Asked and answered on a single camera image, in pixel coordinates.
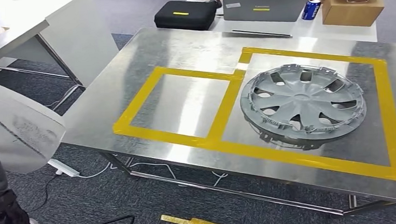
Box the white curved plastic car part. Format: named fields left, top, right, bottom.
left=0, top=70, right=69, bottom=176

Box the steel workbench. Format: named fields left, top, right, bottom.
left=54, top=10, right=396, bottom=224

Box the white power strip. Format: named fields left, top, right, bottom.
left=47, top=156, right=81, bottom=180

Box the steel table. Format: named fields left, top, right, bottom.
left=0, top=0, right=91, bottom=95

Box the black zippered hard case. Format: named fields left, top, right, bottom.
left=152, top=0, right=219, bottom=35

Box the silver plastic wheel hubcap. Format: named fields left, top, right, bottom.
left=238, top=58, right=370, bottom=156

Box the grey laptop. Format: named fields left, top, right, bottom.
left=221, top=0, right=315, bottom=43

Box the blue drink can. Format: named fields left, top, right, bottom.
left=300, top=0, right=323, bottom=21

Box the brown cardboard box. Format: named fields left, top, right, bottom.
left=320, top=0, right=386, bottom=31

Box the thin black floor cable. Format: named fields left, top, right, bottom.
left=24, top=173, right=61, bottom=214

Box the white power cable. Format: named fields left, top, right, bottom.
left=43, top=83, right=86, bottom=110
left=77, top=150, right=230, bottom=196

